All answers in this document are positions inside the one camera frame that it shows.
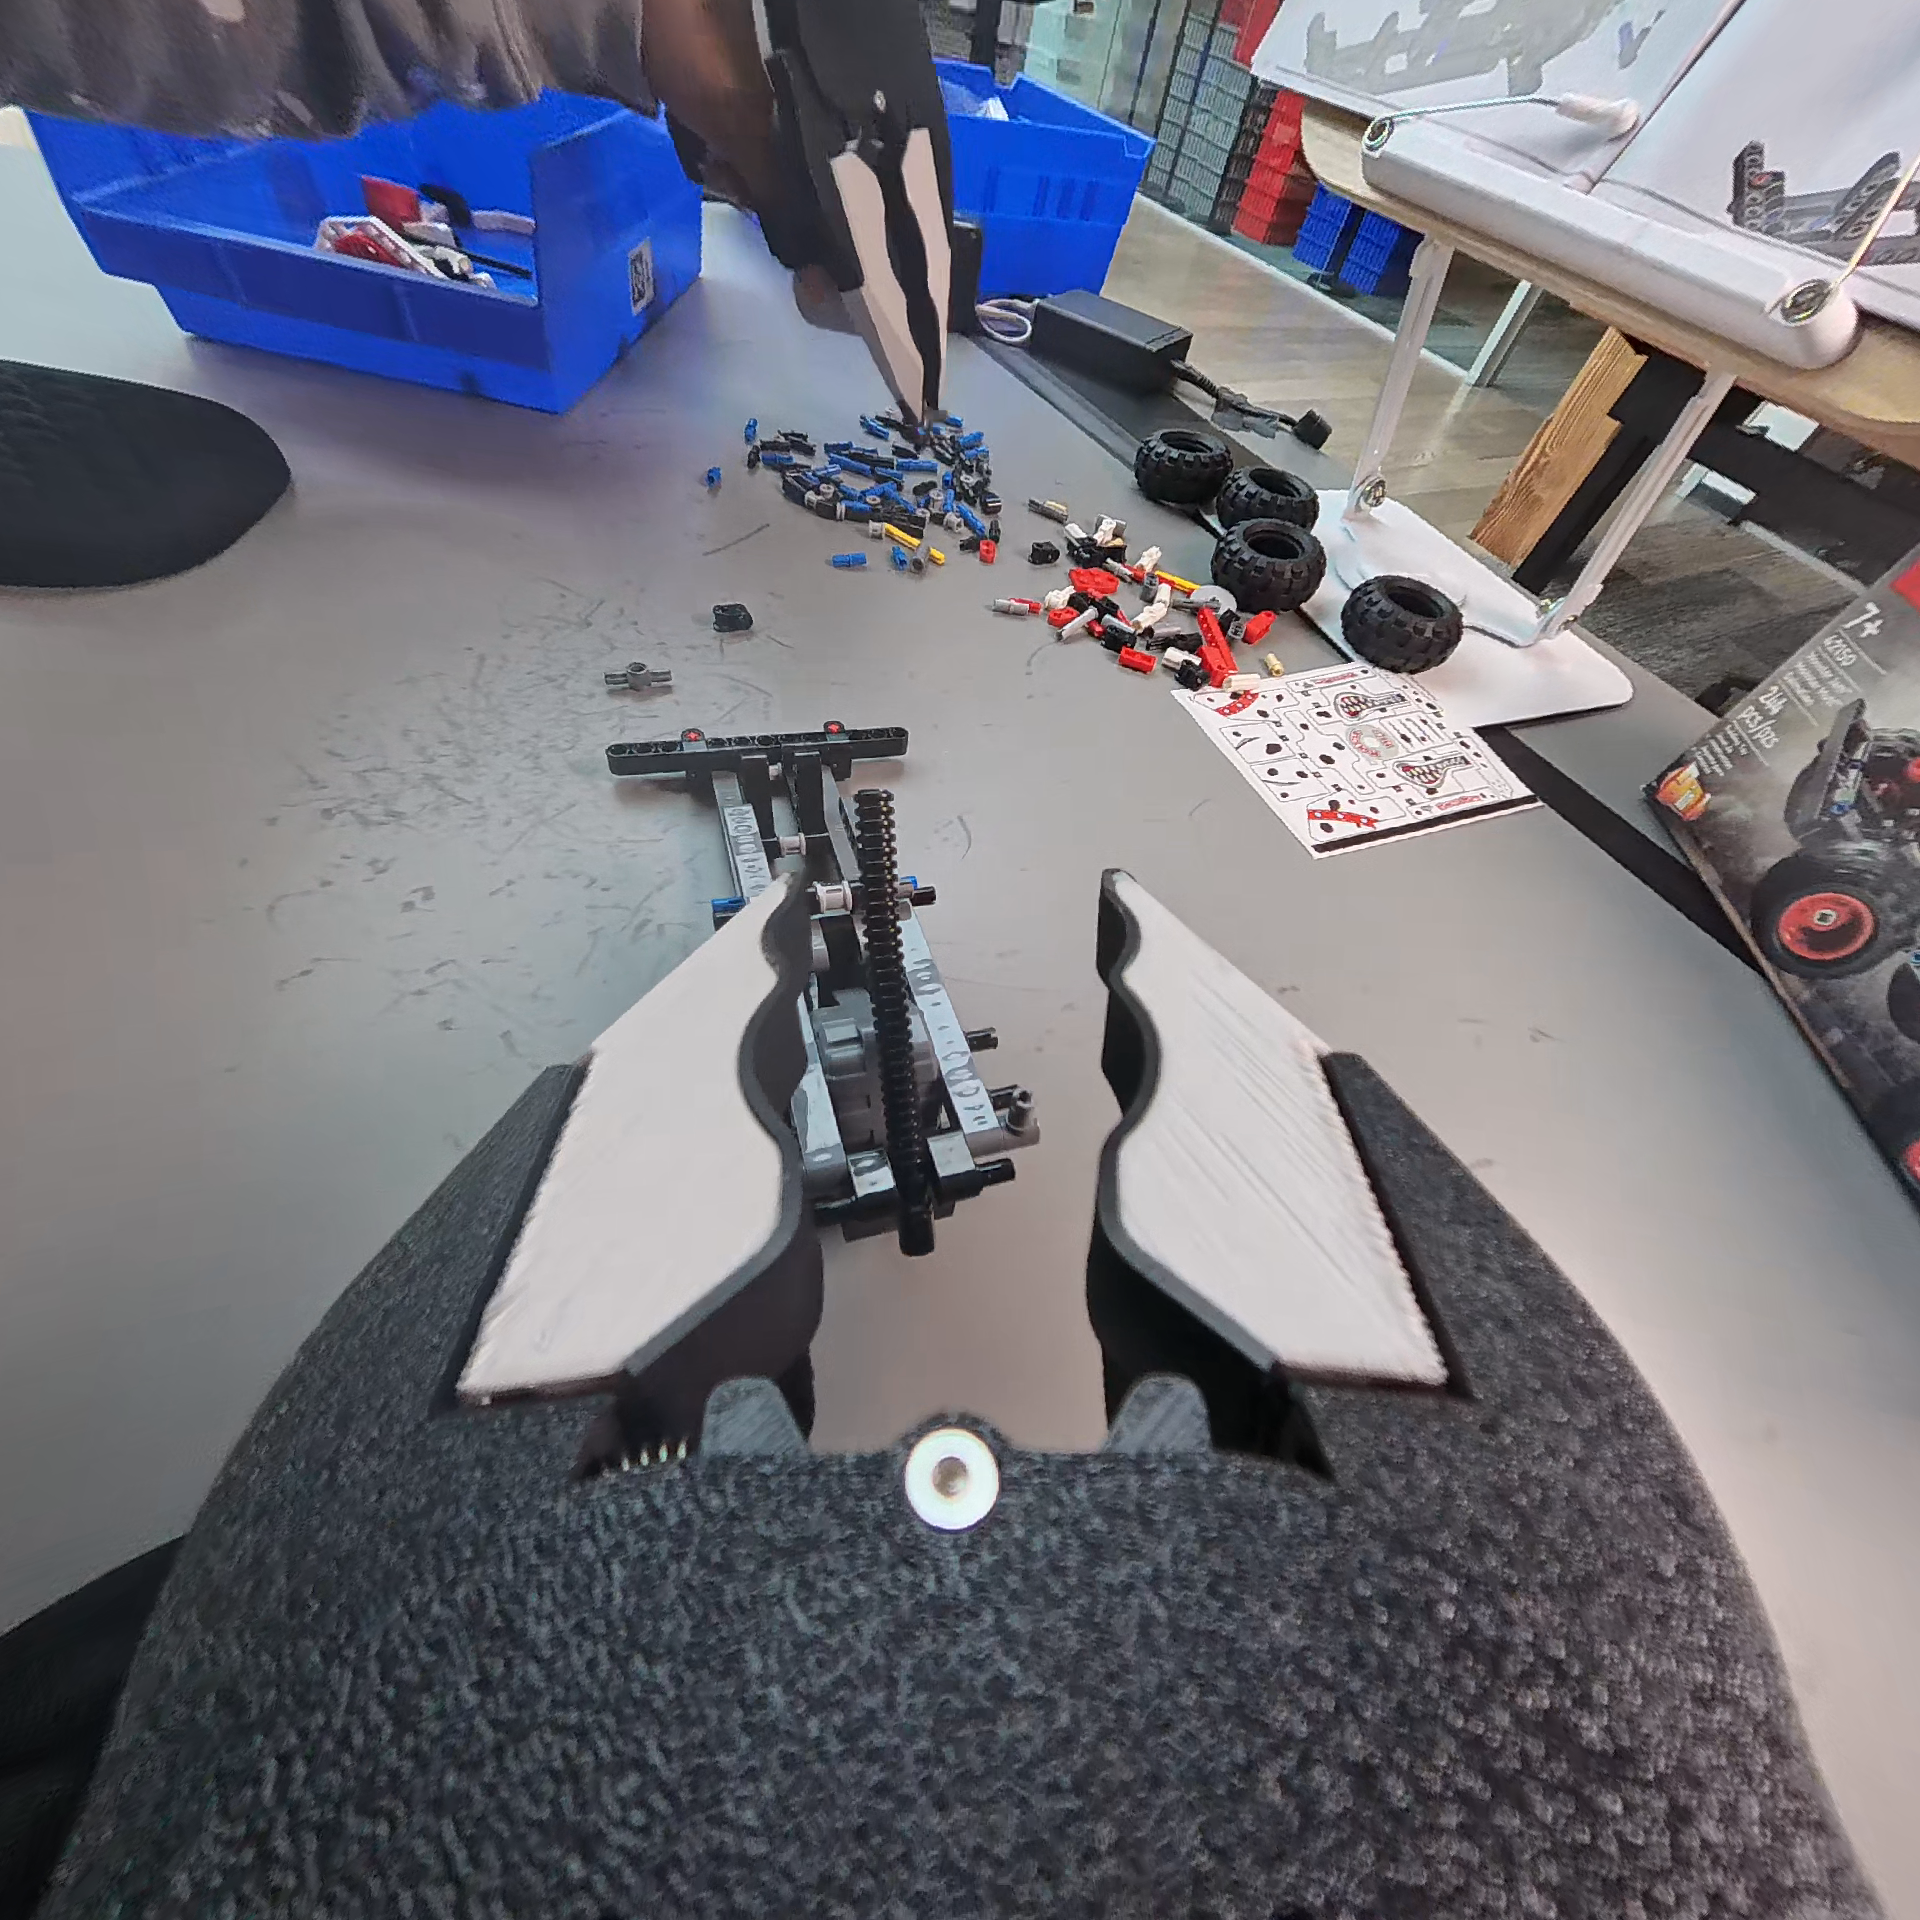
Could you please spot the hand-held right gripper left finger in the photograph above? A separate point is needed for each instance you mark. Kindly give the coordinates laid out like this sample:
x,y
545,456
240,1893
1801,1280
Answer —
x,y
630,1200

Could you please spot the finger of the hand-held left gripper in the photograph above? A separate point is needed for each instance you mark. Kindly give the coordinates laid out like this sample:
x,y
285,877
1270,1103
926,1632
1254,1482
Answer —
x,y
932,225
867,240

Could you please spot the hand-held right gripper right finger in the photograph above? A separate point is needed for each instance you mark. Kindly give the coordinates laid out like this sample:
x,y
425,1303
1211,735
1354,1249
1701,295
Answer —
x,y
1274,1200

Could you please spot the pile of blue black pins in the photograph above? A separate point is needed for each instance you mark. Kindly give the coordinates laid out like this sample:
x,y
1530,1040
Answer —
x,y
841,488

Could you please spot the grey black toy chassis model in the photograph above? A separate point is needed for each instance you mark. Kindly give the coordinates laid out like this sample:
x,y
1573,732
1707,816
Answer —
x,y
841,1034

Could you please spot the dark grey axle connector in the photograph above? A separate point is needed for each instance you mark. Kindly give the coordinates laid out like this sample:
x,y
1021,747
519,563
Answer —
x,y
639,676

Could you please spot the person's left forearm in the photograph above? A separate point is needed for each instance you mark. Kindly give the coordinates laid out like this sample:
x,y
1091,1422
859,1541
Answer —
x,y
300,60

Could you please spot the person's left hand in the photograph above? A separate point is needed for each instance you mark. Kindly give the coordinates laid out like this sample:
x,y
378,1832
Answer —
x,y
720,105

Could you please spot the plain blue bin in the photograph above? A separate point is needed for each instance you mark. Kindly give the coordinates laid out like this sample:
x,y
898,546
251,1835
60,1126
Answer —
x,y
1050,194

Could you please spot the black power adapter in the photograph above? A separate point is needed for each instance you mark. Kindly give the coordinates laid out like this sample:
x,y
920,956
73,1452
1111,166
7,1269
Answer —
x,y
1111,338

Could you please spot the black toy tire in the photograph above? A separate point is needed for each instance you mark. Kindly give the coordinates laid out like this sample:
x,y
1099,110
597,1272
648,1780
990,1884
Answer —
x,y
1238,579
1155,472
1364,639
1238,502

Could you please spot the shelf of small storage bins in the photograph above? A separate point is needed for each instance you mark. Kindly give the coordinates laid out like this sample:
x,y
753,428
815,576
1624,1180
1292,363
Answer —
x,y
1274,165

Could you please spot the pile of red white pieces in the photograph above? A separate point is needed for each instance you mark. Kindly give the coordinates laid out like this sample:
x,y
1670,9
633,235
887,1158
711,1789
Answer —
x,y
1095,579

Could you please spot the red white parts in bin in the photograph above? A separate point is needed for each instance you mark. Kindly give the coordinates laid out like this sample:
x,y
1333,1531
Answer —
x,y
391,225

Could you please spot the white sticker sheet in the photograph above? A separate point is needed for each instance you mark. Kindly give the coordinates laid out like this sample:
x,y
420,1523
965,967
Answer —
x,y
1274,704

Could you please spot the white wooden book stand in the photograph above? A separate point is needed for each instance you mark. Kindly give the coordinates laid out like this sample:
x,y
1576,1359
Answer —
x,y
1574,211

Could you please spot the blue bin with square label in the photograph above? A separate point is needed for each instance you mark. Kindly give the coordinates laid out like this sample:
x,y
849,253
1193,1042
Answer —
x,y
225,271

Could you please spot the wooden background table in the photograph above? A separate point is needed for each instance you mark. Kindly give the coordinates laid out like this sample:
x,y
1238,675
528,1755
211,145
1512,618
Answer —
x,y
1561,435

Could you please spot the toy truck set box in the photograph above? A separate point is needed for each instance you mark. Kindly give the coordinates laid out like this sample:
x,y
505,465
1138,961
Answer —
x,y
1831,841

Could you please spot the building instruction booklet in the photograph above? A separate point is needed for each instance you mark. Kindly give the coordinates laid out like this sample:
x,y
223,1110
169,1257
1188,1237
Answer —
x,y
1695,90

